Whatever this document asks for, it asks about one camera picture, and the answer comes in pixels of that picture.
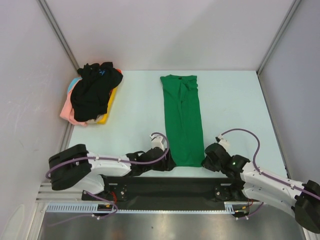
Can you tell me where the green t-shirt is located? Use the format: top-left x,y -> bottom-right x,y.
160,75 -> 205,167

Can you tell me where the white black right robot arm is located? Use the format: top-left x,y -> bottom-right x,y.
202,136 -> 320,234

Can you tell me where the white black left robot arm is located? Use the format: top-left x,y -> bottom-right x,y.
45,132 -> 177,200

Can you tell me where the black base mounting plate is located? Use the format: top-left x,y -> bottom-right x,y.
81,177 -> 250,210

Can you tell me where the yellow t-shirt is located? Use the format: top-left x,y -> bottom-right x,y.
97,87 -> 118,125

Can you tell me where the beige t-shirt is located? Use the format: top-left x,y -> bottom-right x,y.
86,117 -> 100,125

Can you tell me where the black t-shirt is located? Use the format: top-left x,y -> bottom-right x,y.
70,61 -> 123,122

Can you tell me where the pink t-shirt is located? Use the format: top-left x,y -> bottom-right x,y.
59,92 -> 88,127

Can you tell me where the light blue t-shirt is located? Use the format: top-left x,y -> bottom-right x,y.
67,77 -> 82,93

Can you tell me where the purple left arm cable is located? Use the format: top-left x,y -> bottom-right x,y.
44,131 -> 171,226

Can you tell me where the white slotted cable duct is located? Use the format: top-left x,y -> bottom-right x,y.
46,202 -> 249,215

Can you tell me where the aluminium front rail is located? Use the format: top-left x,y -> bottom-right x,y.
34,182 -> 86,204

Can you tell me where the aluminium corner frame post right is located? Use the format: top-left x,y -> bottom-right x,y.
257,0 -> 303,76

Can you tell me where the aluminium corner frame post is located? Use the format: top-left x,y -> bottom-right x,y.
257,0 -> 303,76
36,0 -> 79,71

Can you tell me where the aluminium corner frame post left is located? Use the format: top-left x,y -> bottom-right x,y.
36,0 -> 79,71

